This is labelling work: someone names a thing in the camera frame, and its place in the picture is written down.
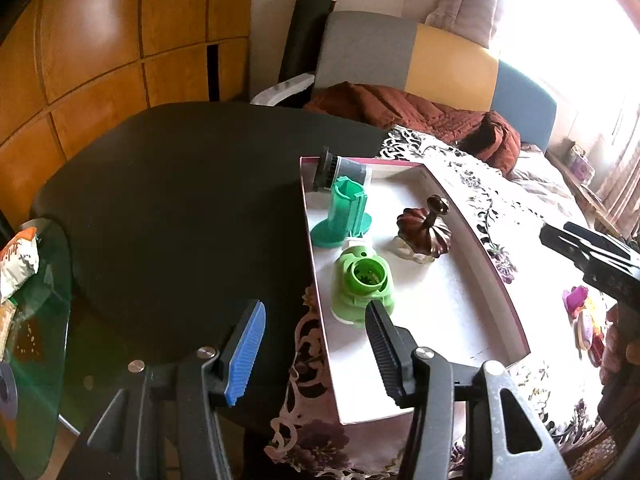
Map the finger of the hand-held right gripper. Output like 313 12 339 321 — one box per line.
564 220 640 261
539 223 608 275

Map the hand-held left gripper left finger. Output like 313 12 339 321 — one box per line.
65 299 267 480

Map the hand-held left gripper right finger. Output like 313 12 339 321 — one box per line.
364 300 571 480

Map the magenta round plastic toy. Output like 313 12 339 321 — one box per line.
562 285 591 318

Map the lilac plastic toy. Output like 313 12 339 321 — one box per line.
574 316 603 352

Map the light green plastic cap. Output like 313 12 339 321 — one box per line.
331 241 397 330

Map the white tray box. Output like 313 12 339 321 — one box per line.
299 155 532 426

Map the brown pumpkin-shaped ornament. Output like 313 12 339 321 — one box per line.
390 195 453 263

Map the dark green plastic stand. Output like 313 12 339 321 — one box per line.
310 176 373 250

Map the silver and black cylinder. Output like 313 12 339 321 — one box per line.
312 146 373 195

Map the person's right hand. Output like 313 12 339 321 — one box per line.
601 305 640 392

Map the wooden side table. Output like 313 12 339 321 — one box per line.
547 152 640 241

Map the white embroidered floral tablecloth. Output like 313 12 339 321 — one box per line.
265 124 640 480

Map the pale pink duvet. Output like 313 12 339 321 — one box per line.
505 142 591 221

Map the beige curtain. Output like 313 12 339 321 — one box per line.
424 0 506 51
600 110 640 211

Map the purple patterned box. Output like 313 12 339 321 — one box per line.
565 142 596 183

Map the window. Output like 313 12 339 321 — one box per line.
492 0 640 126

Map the green glass side table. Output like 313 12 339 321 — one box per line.
0 217 81 480

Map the rust brown quilted blanket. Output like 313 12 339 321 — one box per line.
304 81 522 177

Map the grey round object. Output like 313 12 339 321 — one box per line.
0 362 18 418

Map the yellow packet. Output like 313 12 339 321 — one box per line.
0 305 18 361

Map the orange and white snack bag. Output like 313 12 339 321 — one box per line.
0 226 41 306

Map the white chair armrest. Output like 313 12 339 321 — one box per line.
249 72 316 107

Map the multicolour bed headboard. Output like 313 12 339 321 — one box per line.
314 10 558 153

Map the black rolled mat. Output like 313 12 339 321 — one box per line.
278 0 335 83

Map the wooden panelled wardrobe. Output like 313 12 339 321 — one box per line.
0 0 253 233

